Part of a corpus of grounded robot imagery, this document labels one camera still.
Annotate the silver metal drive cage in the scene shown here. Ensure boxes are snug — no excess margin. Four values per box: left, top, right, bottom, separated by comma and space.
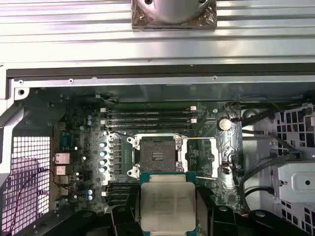
241, 102, 315, 236

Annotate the silver green CPU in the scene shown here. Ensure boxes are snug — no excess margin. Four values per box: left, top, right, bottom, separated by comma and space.
138, 172, 198, 234

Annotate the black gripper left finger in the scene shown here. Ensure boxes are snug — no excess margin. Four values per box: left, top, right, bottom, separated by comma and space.
110, 186, 142, 236

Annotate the silver coin battery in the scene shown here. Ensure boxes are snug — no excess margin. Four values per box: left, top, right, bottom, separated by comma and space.
216, 117, 232, 131

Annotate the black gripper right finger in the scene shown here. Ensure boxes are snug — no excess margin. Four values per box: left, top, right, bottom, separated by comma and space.
195, 188, 241, 236

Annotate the blue serial port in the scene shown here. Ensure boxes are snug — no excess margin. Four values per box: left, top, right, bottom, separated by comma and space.
60, 132, 72, 151

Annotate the metal USB port block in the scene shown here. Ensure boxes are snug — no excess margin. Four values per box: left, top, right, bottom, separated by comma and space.
55, 176, 69, 187
54, 165, 69, 177

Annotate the metal socket cover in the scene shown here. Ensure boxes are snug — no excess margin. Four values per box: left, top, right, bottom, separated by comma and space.
181, 136, 220, 180

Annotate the metal ethernet port block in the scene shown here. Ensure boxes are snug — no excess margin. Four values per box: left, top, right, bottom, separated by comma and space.
53, 152, 71, 165

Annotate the CPU socket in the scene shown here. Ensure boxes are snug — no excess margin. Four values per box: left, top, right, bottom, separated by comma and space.
126, 134, 188, 177

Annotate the green motherboard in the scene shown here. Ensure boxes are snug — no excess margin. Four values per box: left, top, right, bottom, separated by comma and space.
24, 89, 244, 222

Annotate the thin red wire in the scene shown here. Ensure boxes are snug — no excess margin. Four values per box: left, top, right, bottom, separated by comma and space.
6, 158, 59, 233

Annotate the black RAM slot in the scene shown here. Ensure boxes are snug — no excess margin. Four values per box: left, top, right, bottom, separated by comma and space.
107, 182, 140, 189
107, 188, 138, 195
100, 196, 135, 206
100, 124, 197, 131
100, 118, 197, 124
100, 112, 197, 118
100, 105, 197, 113

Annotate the black PC case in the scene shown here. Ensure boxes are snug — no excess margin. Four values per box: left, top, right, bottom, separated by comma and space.
0, 62, 315, 236

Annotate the black cable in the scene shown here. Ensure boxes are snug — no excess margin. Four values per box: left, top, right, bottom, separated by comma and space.
242, 129, 303, 158
238, 154, 300, 212

